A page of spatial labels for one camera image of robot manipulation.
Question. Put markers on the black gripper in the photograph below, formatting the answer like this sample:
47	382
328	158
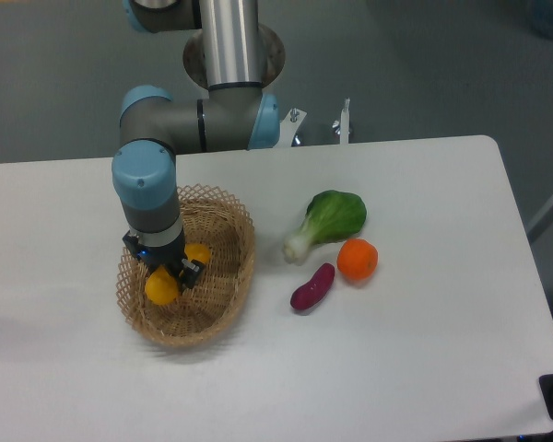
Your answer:
172	256

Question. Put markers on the green bok choy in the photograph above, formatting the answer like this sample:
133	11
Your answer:
331	216

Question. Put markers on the white metal base frame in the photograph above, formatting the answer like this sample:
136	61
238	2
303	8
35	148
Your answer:
298	129

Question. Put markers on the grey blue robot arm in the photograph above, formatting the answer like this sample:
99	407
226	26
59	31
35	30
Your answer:
155	128

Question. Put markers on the purple sweet potato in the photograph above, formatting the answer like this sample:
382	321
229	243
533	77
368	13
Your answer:
310	294

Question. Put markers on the yellow mango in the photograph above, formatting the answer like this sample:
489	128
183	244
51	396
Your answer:
162	287

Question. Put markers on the orange tangerine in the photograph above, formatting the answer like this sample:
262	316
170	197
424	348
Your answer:
357	259

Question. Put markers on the woven wicker basket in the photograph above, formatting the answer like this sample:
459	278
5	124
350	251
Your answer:
220	221

